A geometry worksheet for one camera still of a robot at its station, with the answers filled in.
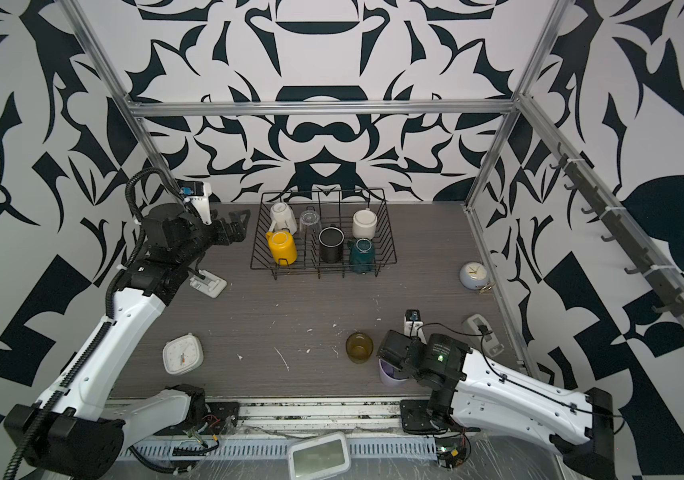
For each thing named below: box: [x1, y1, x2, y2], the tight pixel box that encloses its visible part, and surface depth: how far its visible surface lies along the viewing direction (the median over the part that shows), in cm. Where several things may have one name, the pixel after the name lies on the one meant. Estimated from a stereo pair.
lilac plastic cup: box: [378, 358, 408, 387], surface depth 71 cm
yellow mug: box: [265, 230, 298, 266], surface depth 98 cm
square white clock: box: [162, 332, 204, 375], surface depth 83 cm
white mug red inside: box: [352, 208, 378, 239], surface depth 105 cm
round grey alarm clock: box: [459, 261, 489, 290], surface depth 98 cm
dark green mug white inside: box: [348, 238, 375, 274], surface depth 95 cm
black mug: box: [318, 225, 346, 264], surface depth 99 cm
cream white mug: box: [268, 202, 298, 235], surface depth 104 cm
